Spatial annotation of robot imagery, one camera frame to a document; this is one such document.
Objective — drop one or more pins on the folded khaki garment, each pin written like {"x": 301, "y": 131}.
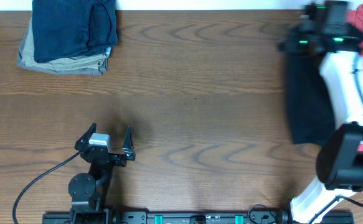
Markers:
{"x": 72, "y": 63}

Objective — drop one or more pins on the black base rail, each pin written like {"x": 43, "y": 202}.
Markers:
{"x": 256, "y": 214}

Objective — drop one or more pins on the folded grey garment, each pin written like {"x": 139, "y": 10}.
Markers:
{"x": 83, "y": 71}

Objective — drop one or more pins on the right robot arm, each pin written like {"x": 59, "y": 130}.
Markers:
{"x": 339, "y": 164}

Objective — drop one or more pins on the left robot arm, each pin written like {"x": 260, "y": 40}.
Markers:
{"x": 88, "y": 190}

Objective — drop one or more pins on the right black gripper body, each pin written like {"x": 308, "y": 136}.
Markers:
{"x": 298, "y": 43}

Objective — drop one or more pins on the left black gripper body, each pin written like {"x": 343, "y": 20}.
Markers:
{"x": 117, "y": 161}

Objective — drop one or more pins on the black t-shirt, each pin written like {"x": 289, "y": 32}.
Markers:
{"x": 308, "y": 106}

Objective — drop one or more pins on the folded navy blue garment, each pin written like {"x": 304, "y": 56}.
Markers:
{"x": 72, "y": 28}

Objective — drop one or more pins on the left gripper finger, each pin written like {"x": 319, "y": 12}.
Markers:
{"x": 82, "y": 144}
{"x": 128, "y": 147}

